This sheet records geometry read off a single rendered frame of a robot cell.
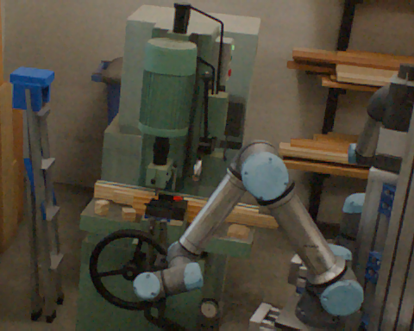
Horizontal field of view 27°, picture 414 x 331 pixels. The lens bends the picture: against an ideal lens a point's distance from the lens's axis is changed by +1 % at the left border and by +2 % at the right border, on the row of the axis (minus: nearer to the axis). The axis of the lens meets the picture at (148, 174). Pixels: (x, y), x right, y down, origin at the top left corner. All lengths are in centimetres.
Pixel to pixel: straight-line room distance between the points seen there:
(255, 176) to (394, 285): 69
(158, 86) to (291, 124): 261
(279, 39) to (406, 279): 279
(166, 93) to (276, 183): 73
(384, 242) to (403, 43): 270
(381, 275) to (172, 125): 83
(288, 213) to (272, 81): 304
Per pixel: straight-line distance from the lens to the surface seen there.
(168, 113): 286
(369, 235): 274
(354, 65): 482
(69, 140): 558
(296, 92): 532
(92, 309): 310
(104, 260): 300
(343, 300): 243
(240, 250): 289
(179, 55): 281
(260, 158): 224
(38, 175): 380
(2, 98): 443
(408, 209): 263
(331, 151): 496
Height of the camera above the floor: 206
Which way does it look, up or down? 20 degrees down
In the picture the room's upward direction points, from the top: 6 degrees clockwise
